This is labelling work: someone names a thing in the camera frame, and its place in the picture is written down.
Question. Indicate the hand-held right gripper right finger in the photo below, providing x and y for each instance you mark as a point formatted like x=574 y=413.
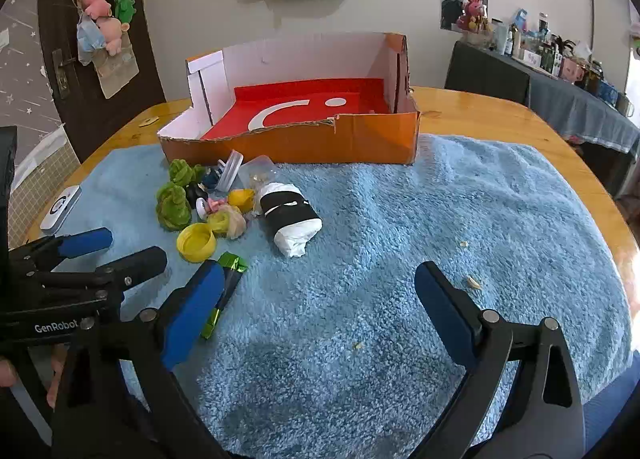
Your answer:
x=440 y=304

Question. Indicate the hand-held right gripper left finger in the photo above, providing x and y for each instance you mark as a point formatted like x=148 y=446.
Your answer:
x=192 y=309

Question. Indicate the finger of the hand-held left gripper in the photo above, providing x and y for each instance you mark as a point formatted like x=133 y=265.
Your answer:
x=142 y=263
x=85 y=243

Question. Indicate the yellow bottle cap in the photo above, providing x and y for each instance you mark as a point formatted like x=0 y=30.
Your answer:
x=196 y=241

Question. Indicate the green yellow toy figure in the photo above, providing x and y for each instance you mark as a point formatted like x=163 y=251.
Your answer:
x=232 y=264

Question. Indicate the green chenille scrunchie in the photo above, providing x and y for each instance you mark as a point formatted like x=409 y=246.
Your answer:
x=181 y=171
x=172 y=209

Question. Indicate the yellow and white chenille flower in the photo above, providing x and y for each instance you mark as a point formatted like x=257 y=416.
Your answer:
x=232 y=224

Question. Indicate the blonde pink dress figurine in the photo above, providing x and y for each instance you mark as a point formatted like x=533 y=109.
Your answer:
x=240 y=199

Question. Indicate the clear round plastic lid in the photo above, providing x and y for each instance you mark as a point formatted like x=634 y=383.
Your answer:
x=229 y=173

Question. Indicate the black and white cloth roll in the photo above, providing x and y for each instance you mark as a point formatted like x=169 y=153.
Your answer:
x=290 y=211

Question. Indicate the small clear plastic container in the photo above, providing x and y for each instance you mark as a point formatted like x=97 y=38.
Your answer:
x=260 y=169

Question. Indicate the orange and white cardboard box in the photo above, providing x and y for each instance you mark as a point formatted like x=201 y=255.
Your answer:
x=350 y=139

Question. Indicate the person's left hand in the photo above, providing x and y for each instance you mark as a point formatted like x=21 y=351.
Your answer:
x=56 y=379

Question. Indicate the white remote device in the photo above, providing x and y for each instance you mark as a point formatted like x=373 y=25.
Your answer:
x=60 y=206

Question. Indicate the blue fluffy towel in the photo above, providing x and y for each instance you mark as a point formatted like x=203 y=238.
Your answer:
x=400 y=219

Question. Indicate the small wooden tag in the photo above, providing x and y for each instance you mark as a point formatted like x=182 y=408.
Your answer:
x=148 y=121

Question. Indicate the beige hanging bag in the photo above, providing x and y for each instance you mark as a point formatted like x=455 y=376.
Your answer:
x=117 y=71

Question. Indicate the dark wooden door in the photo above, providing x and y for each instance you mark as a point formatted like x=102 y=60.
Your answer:
x=145 y=49

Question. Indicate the blue face mask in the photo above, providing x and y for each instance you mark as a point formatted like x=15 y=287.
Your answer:
x=87 y=36

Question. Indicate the pink plush toy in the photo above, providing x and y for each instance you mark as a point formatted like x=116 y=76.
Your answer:
x=95 y=1
x=112 y=31

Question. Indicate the green plush toy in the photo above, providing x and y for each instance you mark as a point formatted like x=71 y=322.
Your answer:
x=124 y=6

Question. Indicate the side table with grey cloth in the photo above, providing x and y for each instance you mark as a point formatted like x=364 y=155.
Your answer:
x=565 y=99

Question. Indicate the row of bottles and jars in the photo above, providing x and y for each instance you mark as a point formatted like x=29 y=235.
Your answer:
x=545 y=51

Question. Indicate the pink rabbit plush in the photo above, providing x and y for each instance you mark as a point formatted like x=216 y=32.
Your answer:
x=472 y=11

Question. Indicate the white refrigerator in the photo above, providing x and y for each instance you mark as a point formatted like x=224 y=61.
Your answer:
x=610 y=29

